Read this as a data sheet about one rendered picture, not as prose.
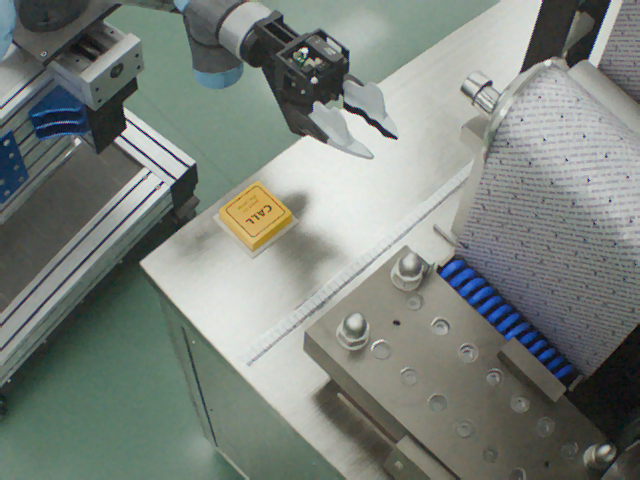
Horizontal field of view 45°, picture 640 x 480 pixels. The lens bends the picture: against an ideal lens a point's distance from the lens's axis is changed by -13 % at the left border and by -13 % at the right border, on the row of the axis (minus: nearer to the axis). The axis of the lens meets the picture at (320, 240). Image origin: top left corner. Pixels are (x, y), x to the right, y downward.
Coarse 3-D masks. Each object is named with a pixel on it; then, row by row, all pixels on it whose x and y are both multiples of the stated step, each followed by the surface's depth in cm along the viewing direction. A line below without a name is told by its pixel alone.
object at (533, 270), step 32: (480, 192) 88; (480, 224) 92; (512, 224) 86; (544, 224) 82; (480, 256) 96; (512, 256) 90; (544, 256) 85; (576, 256) 80; (512, 288) 94; (544, 288) 89; (576, 288) 84; (608, 288) 79; (544, 320) 93; (576, 320) 87; (608, 320) 82; (576, 352) 91; (608, 352) 85
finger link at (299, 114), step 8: (288, 104) 101; (288, 112) 101; (296, 112) 99; (304, 112) 99; (296, 120) 99; (304, 120) 99; (312, 120) 99; (304, 128) 99; (312, 128) 99; (320, 128) 98; (312, 136) 99; (320, 136) 99; (328, 136) 98
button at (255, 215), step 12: (252, 192) 114; (264, 192) 114; (228, 204) 113; (240, 204) 113; (252, 204) 114; (264, 204) 114; (276, 204) 114; (228, 216) 113; (240, 216) 113; (252, 216) 113; (264, 216) 113; (276, 216) 113; (288, 216) 113; (240, 228) 112; (252, 228) 112; (264, 228) 112; (276, 228) 113; (252, 240) 111; (264, 240) 113
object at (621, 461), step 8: (632, 440) 76; (632, 448) 72; (624, 456) 73; (632, 456) 68; (616, 464) 73; (624, 464) 69; (632, 464) 65; (608, 472) 74; (616, 472) 69; (624, 472) 65; (632, 472) 62
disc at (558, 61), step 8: (544, 64) 76; (552, 64) 78; (560, 64) 80; (536, 72) 76; (544, 72) 77; (528, 80) 76; (520, 88) 76; (512, 96) 76; (520, 96) 77; (512, 104) 76; (504, 112) 77; (496, 120) 77; (496, 128) 78; (488, 136) 79; (488, 144) 80; (488, 152) 82
